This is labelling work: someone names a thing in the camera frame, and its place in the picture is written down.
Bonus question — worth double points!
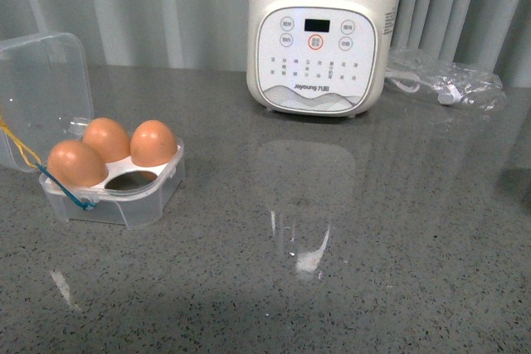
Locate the brown egg back left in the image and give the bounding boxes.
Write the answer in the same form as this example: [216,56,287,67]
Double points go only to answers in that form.
[82,118,130,163]

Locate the brown egg front left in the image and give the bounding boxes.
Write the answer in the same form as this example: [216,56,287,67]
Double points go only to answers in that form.
[47,140,108,187]

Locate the blue rubber band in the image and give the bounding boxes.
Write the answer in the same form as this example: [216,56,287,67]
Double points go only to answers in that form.
[36,163,96,211]

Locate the clear plastic bag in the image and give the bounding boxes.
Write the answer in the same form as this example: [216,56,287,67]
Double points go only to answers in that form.
[385,48,507,112]

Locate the white Joyoung soymilk maker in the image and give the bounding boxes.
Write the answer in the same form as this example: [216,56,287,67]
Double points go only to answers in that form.
[246,0,398,117]

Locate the brown egg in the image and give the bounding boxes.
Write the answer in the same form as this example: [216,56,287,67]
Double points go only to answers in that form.
[47,140,108,187]
[82,118,130,163]
[130,119,178,167]

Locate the clear plastic egg box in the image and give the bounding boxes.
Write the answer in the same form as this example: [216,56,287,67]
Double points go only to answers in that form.
[1,32,185,229]

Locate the white power cable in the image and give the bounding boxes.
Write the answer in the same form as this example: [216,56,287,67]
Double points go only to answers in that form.
[385,67,460,107]

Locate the brown egg back right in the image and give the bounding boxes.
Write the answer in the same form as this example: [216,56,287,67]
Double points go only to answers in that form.
[130,119,178,167]

